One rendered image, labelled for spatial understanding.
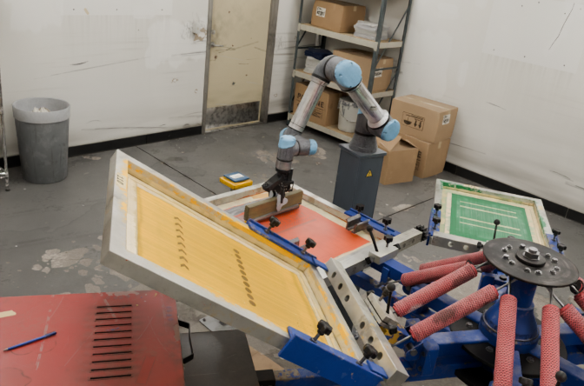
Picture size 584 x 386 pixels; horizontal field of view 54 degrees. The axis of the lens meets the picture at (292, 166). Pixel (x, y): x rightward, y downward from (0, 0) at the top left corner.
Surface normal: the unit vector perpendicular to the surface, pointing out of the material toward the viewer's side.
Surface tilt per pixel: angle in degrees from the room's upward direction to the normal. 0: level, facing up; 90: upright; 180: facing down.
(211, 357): 0
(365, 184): 90
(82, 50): 90
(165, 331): 0
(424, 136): 91
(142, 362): 0
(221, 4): 90
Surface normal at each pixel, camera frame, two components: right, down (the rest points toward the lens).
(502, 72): -0.71, 0.18
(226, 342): 0.11, -0.92
